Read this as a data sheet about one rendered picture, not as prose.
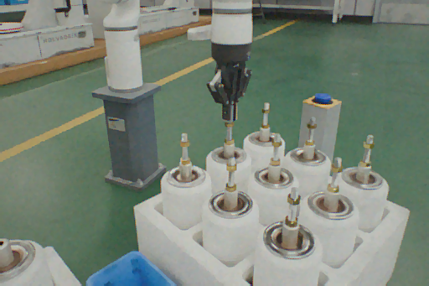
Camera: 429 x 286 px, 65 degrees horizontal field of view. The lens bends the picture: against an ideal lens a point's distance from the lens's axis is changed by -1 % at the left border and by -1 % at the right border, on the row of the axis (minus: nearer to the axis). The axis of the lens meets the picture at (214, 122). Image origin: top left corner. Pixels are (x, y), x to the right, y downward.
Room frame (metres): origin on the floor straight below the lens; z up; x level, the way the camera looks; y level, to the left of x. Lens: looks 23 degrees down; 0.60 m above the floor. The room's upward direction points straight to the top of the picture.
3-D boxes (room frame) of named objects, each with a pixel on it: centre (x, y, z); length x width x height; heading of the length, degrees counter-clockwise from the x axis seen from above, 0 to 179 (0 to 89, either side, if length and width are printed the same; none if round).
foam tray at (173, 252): (0.55, -0.11, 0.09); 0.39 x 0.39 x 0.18; 44
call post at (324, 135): (0.80, -0.27, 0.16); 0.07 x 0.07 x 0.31; 44
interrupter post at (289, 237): (0.38, -0.11, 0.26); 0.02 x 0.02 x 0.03
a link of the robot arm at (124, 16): (0.96, 0.26, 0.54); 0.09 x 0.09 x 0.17; 66
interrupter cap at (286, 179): (0.55, -0.11, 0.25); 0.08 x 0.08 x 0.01
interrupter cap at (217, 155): (0.64, -0.03, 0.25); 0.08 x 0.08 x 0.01
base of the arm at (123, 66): (0.96, 0.26, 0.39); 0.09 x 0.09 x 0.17; 64
